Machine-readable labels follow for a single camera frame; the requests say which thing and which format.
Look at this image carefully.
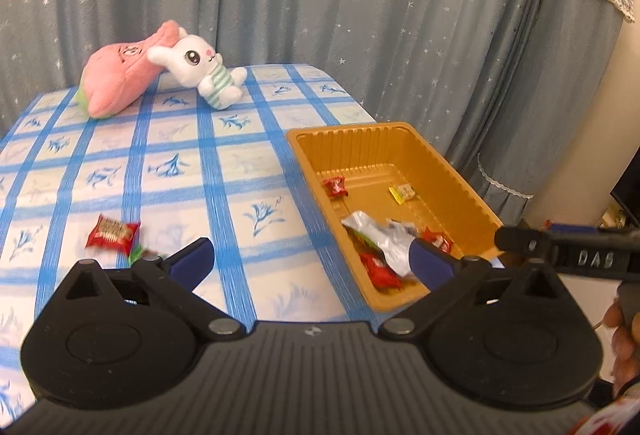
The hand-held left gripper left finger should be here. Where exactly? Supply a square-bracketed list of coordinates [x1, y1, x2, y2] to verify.
[55, 237, 247, 341]

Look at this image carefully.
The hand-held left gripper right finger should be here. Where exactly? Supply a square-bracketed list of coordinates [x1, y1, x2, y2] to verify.
[378, 239, 568, 341]

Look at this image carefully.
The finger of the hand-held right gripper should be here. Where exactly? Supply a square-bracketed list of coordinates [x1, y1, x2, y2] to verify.
[494, 226, 552, 262]
[546, 223, 600, 236]

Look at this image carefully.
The red snack packet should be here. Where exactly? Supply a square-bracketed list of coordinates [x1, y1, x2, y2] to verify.
[422, 226, 454, 253]

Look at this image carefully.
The red packet with yellow print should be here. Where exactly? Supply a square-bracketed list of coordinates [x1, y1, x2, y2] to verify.
[357, 251, 403, 291]

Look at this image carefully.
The white and green pouch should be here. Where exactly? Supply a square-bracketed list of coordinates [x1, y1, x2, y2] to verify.
[341, 210, 418, 277]

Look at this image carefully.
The green-ended brown candy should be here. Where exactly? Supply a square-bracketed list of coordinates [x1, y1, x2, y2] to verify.
[129, 242, 168, 264]

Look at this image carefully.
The yellow candy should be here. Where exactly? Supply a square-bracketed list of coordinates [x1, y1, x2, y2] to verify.
[389, 183, 417, 204]

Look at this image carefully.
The orange plastic tray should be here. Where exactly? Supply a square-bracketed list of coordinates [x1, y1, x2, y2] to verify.
[286, 122, 506, 313]

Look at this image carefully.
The red biscuit packet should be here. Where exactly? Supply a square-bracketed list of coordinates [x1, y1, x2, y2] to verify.
[85, 214, 142, 253]

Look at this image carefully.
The small shiny red packet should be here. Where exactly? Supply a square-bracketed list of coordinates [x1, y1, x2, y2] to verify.
[321, 176, 350, 200]

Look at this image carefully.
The person's right hand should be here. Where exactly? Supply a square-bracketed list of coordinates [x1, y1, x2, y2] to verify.
[602, 297, 640, 397]

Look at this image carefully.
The small white packet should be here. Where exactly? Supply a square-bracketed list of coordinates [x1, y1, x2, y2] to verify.
[386, 218, 417, 237]

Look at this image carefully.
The black flat object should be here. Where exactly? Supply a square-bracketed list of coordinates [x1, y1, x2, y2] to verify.
[609, 154, 640, 223]

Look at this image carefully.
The blue checked tablecloth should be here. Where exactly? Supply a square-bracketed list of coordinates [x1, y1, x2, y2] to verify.
[0, 62, 378, 421]

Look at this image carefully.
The grey lace-trimmed cover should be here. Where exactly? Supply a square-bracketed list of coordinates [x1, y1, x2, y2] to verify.
[445, 0, 637, 218]

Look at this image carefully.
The person's red white clothing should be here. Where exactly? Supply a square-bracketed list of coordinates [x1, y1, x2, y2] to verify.
[570, 397, 640, 435]

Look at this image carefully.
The white rabbit plush toy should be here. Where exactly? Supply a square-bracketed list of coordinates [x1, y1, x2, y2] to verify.
[146, 34, 248, 110]

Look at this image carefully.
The pink plush toy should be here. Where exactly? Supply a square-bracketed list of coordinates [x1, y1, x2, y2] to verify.
[80, 19, 188, 120]

